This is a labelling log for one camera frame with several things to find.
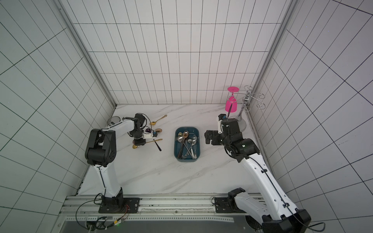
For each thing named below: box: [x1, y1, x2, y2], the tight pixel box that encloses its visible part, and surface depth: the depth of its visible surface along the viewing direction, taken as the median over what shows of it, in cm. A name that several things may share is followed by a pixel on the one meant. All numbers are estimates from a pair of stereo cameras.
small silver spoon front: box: [187, 138, 195, 159], surface depth 94 cm
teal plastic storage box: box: [173, 126, 201, 163], surface depth 97 cm
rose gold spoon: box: [177, 130, 189, 159], surface depth 100 cm
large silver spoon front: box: [176, 132, 184, 144], surface depth 99 cm
